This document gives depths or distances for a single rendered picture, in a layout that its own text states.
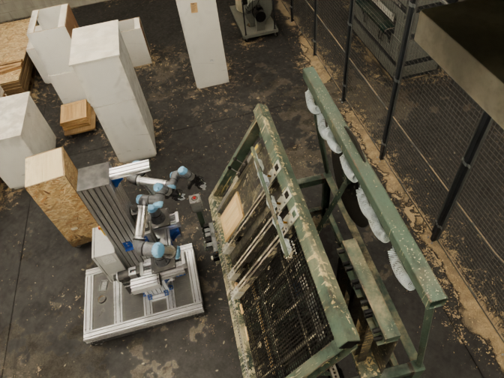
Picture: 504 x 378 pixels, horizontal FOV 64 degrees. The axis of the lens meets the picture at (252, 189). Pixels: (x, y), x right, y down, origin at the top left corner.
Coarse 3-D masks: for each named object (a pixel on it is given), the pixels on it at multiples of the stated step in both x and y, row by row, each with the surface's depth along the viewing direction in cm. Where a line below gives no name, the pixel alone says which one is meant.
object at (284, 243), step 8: (256, 160) 315; (256, 168) 322; (264, 176) 312; (264, 184) 299; (272, 200) 299; (272, 208) 284; (272, 216) 281; (280, 224) 283; (280, 232) 271; (280, 240) 267; (288, 240) 276; (288, 248) 277
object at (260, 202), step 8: (272, 168) 320; (280, 168) 311; (272, 176) 319; (272, 184) 326; (264, 192) 337; (272, 192) 333; (256, 200) 343; (264, 200) 339; (256, 208) 345; (248, 216) 352; (256, 216) 352; (240, 224) 363; (248, 224) 359; (240, 232) 366; (232, 240) 372; (224, 248) 384; (232, 248) 382
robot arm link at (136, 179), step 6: (132, 180) 359; (138, 180) 359; (144, 180) 359; (150, 180) 358; (156, 180) 358; (162, 180) 358; (174, 180) 358; (150, 186) 361; (168, 186) 354; (174, 186) 355
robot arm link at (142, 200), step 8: (136, 200) 324; (144, 200) 322; (144, 208) 322; (144, 216) 322; (136, 224) 320; (144, 224) 321; (136, 232) 319; (144, 232) 322; (136, 240) 317; (144, 240) 320; (136, 248) 315
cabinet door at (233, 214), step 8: (232, 200) 397; (240, 200) 386; (232, 208) 395; (240, 208) 380; (224, 216) 408; (232, 216) 392; (240, 216) 378; (224, 224) 405; (232, 224) 390; (224, 232) 402; (232, 232) 389
